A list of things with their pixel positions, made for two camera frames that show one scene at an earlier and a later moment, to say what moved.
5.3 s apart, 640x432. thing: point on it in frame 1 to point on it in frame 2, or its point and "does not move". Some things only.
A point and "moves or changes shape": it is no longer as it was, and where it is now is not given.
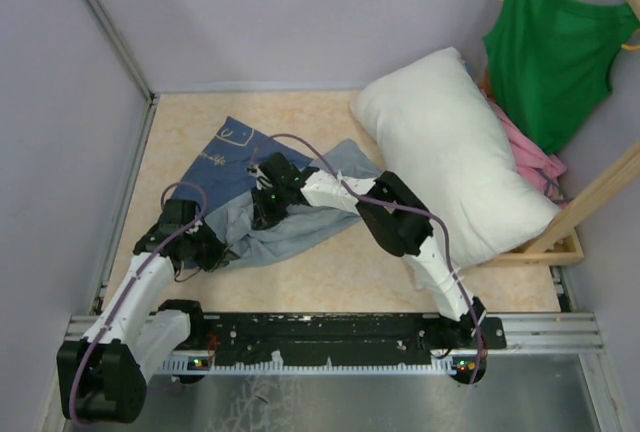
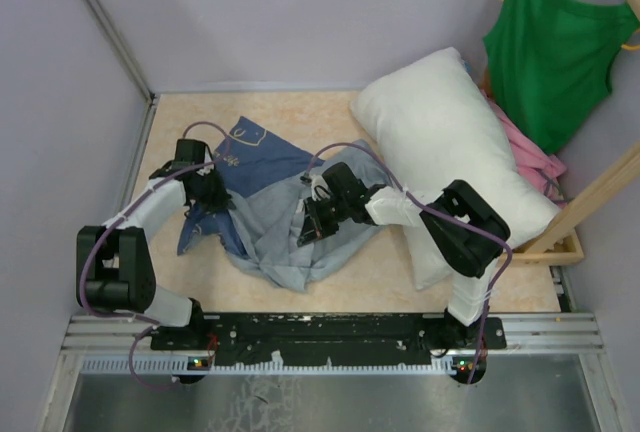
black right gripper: [263, 217] to [314, 227]
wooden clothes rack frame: [555, 246] does not move
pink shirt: [533, 162] does not move
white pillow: [439, 131] does not move
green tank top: [551, 57] does not move
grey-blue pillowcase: [225, 191] moves or changes shape
